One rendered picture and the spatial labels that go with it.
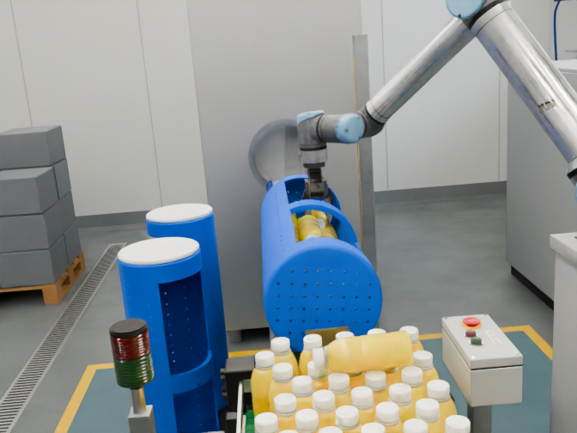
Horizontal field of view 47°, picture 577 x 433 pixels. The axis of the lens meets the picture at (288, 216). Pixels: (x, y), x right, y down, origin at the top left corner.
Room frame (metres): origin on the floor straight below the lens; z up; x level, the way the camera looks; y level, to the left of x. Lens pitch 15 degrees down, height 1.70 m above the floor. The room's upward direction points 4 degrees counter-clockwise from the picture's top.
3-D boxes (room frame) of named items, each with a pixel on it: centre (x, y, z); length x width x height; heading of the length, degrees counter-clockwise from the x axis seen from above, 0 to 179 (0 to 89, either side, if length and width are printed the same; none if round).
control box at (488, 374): (1.23, -0.37, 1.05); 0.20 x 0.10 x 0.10; 2
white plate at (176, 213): (2.74, 0.46, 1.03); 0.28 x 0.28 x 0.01
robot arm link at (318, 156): (2.19, -0.10, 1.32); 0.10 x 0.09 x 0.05; 92
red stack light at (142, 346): (1.04, 0.28, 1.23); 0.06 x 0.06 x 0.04
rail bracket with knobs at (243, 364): (1.38, 0.13, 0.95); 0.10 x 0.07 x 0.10; 92
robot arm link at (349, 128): (2.13, -0.19, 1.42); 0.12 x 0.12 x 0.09; 49
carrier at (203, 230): (2.74, 0.46, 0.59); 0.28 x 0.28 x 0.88
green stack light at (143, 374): (1.04, 0.28, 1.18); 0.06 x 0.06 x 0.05
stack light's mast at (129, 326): (1.04, 0.28, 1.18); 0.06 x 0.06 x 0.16
